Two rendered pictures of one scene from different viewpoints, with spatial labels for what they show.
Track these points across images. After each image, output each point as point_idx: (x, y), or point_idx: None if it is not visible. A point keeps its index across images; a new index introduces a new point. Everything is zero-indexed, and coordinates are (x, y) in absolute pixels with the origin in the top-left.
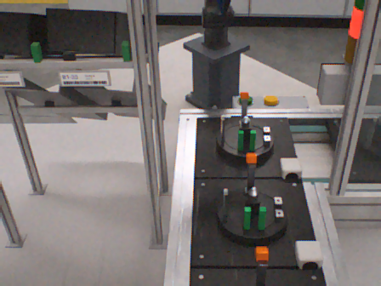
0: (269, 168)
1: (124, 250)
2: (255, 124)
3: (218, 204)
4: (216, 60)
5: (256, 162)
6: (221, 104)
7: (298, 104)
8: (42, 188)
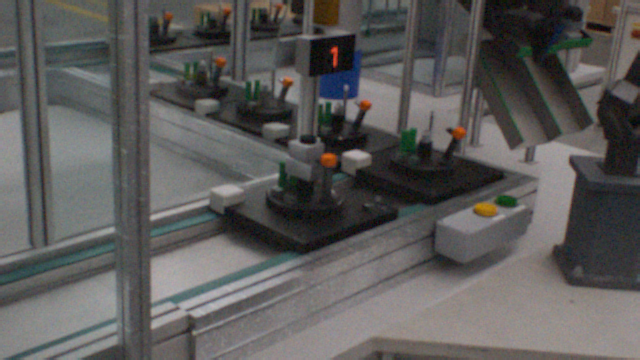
0: (373, 159)
1: None
2: (437, 168)
3: (368, 136)
4: (569, 158)
5: (359, 105)
6: (563, 244)
7: (455, 220)
8: (526, 161)
